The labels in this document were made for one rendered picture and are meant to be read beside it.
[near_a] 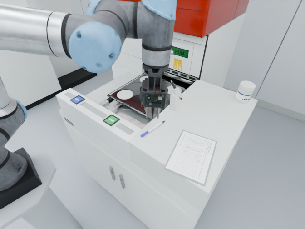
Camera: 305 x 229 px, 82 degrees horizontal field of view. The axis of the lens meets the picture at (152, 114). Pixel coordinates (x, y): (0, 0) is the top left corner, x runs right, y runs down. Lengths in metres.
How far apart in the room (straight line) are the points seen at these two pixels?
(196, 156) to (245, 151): 1.47
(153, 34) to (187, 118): 0.50
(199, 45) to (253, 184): 1.35
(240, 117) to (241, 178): 1.07
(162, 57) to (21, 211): 0.75
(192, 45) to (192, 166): 0.69
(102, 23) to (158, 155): 0.50
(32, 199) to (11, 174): 0.13
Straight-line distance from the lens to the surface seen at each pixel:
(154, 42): 0.43
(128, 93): 1.10
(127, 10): 0.43
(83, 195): 1.76
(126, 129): 0.79
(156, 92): 0.47
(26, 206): 0.89
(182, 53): 1.13
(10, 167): 0.85
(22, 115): 0.88
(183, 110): 0.88
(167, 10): 0.42
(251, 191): 1.89
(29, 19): 0.37
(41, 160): 0.99
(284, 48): 2.53
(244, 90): 0.98
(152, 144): 0.71
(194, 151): 0.71
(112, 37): 0.31
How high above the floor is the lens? 1.52
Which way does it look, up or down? 41 degrees down
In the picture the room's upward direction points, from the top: straight up
